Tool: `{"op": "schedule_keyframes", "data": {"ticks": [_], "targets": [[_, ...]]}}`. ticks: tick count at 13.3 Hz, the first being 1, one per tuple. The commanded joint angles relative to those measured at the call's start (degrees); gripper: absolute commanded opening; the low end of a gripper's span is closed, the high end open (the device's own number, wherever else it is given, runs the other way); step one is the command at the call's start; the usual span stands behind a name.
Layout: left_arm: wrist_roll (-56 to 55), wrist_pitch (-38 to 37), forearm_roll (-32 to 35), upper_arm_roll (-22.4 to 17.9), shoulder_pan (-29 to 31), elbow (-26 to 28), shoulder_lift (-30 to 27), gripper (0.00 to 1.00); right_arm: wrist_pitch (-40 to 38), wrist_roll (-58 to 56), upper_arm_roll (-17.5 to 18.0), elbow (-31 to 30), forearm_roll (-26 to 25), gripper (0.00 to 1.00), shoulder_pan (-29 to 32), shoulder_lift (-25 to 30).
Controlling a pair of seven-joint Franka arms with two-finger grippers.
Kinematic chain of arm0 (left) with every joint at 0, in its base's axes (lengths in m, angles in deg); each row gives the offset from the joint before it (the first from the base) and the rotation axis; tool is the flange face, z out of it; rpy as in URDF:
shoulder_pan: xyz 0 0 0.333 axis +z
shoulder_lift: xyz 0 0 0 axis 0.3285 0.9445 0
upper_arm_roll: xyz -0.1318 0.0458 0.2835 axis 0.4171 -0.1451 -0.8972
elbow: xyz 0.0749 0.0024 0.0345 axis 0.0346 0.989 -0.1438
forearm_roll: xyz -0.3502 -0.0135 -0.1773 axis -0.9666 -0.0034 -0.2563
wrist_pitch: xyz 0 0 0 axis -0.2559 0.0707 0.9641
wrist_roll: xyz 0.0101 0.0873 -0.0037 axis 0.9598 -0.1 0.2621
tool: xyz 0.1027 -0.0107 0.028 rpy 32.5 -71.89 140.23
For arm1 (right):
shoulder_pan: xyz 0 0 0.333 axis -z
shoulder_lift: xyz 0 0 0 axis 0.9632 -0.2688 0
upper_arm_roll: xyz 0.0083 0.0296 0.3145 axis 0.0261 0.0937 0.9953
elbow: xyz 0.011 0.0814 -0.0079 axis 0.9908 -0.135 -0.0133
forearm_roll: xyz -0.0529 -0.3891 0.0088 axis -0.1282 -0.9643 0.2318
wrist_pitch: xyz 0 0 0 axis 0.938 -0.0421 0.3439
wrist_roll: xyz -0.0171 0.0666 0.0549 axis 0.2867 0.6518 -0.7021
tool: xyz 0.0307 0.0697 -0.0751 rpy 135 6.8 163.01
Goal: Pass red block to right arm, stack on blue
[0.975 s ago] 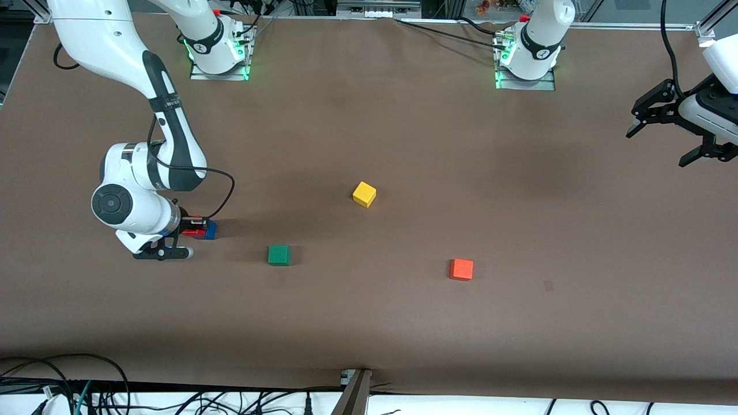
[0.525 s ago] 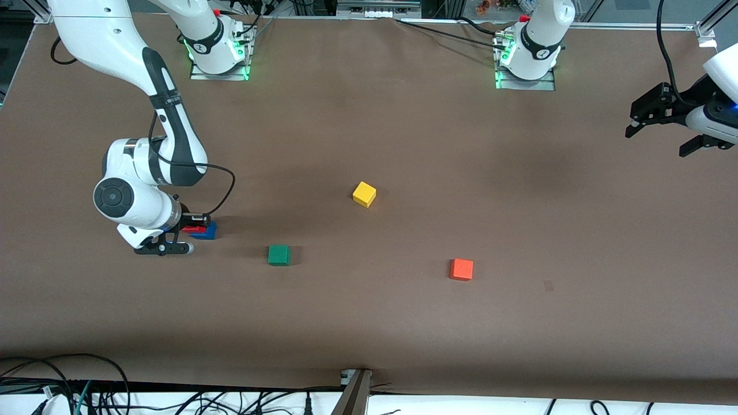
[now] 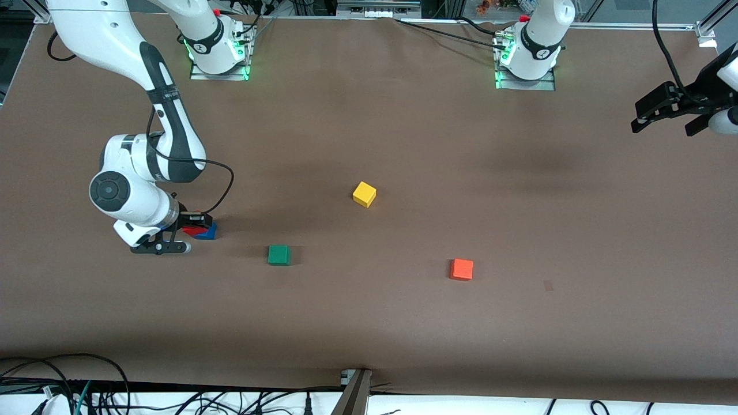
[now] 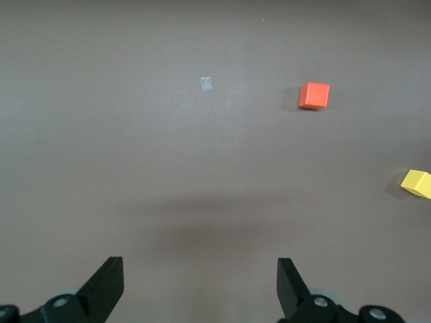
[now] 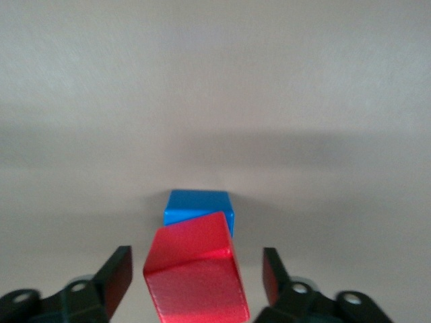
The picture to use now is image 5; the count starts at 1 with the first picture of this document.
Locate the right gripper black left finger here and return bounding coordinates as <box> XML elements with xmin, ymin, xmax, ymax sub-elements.
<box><xmin>0</xmin><ymin>245</ymin><xmax>133</xmax><ymax>323</ymax></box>

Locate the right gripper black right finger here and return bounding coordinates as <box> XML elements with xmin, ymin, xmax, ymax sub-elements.
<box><xmin>252</xmin><ymin>247</ymin><xmax>395</xmax><ymax>323</ymax></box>

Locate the red cube block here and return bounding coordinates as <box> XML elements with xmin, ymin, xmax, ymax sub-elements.
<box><xmin>142</xmin><ymin>211</ymin><xmax>252</xmax><ymax>323</ymax></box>

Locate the blue cube block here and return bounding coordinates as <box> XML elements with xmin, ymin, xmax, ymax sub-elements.
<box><xmin>162</xmin><ymin>189</ymin><xmax>236</xmax><ymax>240</ymax></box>

